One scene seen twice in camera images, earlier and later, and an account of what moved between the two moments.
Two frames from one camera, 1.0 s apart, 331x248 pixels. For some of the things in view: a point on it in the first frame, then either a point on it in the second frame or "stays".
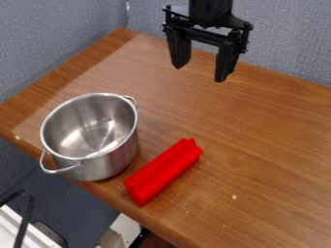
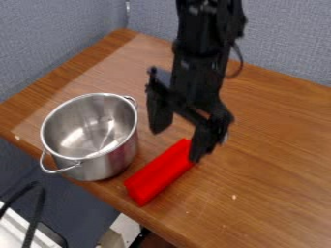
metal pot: (90, 137) stays
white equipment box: (38, 236) stays
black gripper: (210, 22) -> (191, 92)
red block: (154, 178) stays
